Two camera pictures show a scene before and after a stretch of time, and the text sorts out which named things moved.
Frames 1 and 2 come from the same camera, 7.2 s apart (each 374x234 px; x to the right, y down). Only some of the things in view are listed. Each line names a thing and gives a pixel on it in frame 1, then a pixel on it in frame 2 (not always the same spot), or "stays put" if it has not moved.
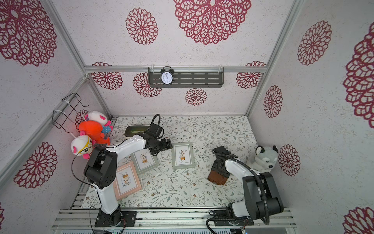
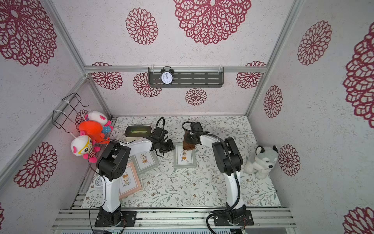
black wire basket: (59, 116) stays put
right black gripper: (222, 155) → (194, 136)
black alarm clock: (167, 76) stays put
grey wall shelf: (189, 77) stays put
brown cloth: (217, 177) → (187, 146)
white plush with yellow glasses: (82, 145) stays put
